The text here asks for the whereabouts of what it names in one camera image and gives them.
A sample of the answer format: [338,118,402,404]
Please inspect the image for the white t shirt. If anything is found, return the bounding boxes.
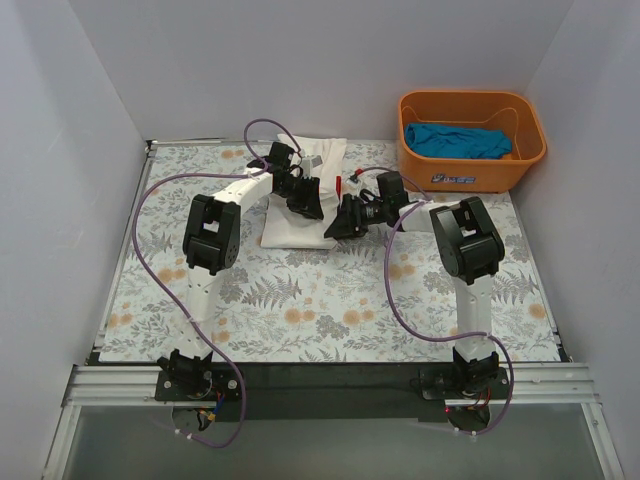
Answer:
[261,135,347,250]

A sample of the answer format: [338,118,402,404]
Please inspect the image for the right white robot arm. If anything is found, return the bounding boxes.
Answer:
[324,171,505,398]

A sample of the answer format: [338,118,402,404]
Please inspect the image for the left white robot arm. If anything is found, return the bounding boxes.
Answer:
[155,140,325,401]

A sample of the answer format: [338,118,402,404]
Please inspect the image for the blue t shirt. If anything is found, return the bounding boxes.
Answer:
[404,123,513,160]

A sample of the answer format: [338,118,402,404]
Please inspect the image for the orange plastic basket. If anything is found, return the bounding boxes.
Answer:
[396,90,547,193]

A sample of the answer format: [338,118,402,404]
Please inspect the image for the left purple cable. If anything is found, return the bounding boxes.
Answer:
[132,118,306,448]

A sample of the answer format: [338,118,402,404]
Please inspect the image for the purple cable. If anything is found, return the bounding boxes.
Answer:
[132,118,306,448]
[352,166,514,437]

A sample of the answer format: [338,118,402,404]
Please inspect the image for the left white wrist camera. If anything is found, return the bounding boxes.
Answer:
[298,155,323,178]

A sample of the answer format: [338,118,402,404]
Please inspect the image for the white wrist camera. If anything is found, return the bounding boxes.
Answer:
[344,169,364,197]
[298,155,323,178]

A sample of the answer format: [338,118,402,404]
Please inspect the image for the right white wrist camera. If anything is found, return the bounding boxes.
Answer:
[344,169,364,197]

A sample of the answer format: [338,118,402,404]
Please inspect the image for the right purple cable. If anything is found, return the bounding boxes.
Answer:
[352,166,514,437]

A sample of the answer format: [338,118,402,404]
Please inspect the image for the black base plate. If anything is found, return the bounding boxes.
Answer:
[154,362,509,423]

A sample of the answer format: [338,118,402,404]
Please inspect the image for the aluminium frame rail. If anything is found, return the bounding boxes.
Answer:
[43,362,624,479]

